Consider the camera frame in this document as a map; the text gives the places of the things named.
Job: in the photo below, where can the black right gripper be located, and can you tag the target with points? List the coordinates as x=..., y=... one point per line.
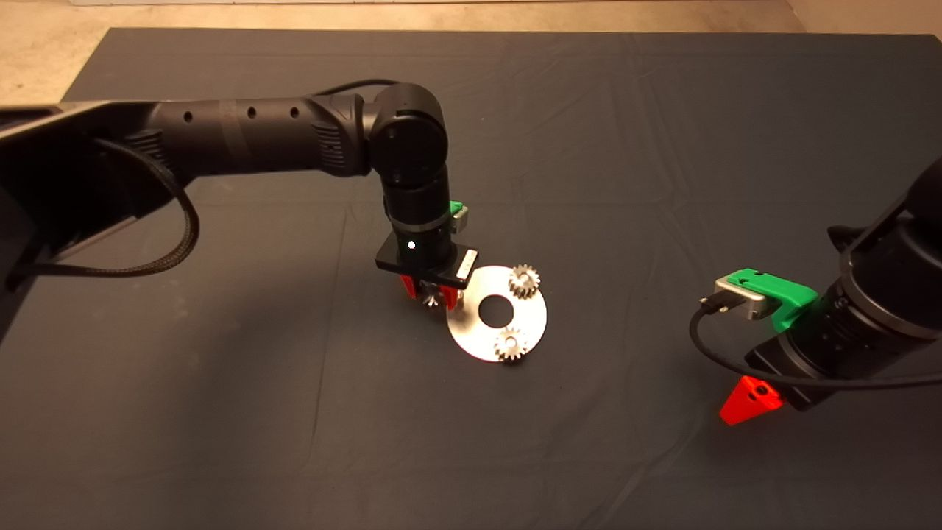
x=802, y=372

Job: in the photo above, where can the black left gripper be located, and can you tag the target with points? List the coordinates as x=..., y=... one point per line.
x=427, y=258

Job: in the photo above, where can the small steel planetary gear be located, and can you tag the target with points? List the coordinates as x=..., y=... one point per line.
x=523, y=283
x=433, y=296
x=510, y=344

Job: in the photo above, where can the white round pegged plate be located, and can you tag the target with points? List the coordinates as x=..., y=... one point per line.
x=471, y=335

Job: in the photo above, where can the dark grey table cloth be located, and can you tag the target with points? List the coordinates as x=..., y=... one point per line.
x=589, y=110

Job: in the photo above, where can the left wrist green camera mount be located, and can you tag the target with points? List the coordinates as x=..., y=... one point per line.
x=455, y=207

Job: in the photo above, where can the wrist green camera mount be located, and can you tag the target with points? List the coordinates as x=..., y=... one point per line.
x=455, y=207
x=787, y=296

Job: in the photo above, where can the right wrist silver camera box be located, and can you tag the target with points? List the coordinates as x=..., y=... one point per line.
x=742, y=294

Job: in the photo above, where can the right wrist green camera mount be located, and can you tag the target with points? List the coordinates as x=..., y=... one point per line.
x=787, y=296

